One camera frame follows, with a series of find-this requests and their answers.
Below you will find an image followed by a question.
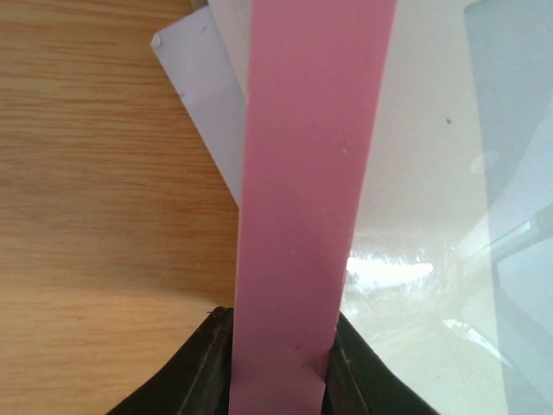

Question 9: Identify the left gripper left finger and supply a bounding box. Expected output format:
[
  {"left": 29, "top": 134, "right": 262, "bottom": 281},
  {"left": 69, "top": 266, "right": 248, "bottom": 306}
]
[{"left": 109, "top": 306, "right": 233, "bottom": 415}]

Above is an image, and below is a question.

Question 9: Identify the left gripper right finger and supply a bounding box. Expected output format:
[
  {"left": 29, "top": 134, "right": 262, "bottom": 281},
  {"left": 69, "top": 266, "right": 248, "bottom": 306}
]
[{"left": 321, "top": 315, "right": 438, "bottom": 415}]

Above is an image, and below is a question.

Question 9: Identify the pink photo frame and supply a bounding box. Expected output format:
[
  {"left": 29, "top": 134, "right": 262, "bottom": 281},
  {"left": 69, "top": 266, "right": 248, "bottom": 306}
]
[{"left": 228, "top": 0, "right": 553, "bottom": 415}]

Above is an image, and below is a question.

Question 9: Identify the landscape photo print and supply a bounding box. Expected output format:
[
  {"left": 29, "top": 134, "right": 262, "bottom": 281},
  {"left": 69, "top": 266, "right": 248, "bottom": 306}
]
[{"left": 209, "top": 0, "right": 553, "bottom": 415}]

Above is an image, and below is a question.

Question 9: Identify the white backing paper sheet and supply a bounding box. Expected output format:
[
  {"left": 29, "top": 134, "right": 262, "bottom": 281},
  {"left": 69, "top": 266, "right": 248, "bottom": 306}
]
[{"left": 150, "top": 6, "right": 245, "bottom": 204}]

